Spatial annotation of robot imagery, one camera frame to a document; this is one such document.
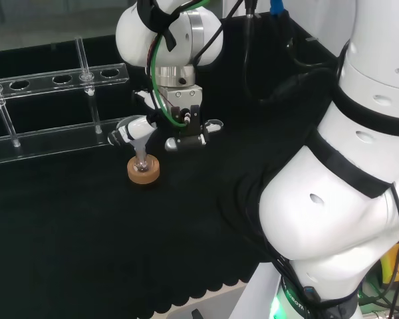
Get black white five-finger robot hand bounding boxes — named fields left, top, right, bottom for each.
left=106, top=89, right=159, bottom=147

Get translucent plastic funnel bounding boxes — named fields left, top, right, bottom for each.
left=115, top=116, right=151, bottom=162

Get clear round-bottom glass flask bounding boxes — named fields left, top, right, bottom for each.
left=134, top=154, right=150, bottom=173

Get clear weighing funnel white powder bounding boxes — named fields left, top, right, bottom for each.
left=202, top=119, right=225, bottom=134

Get clear acrylic funnel stand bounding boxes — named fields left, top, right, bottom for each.
left=0, top=36, right=138, bottom=166

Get black bench cloth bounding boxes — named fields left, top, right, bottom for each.
left=0, top=11, right=340, bottom=319

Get yellow emergency stop button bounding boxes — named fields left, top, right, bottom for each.
left=380, top=244, right=399, bottom=290

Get brown cork ring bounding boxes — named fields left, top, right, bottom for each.
left=126, top=155, right=161, bottom=184

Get green cable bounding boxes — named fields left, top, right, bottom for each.
left=151, top=0, right=211, bottom=129

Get black cable with metal plug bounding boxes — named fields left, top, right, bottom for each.
left=243, top=0, right=340, bottom=104

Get black cable with blue plug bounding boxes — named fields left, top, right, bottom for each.
left=269, top=0, right=340, bottom=69

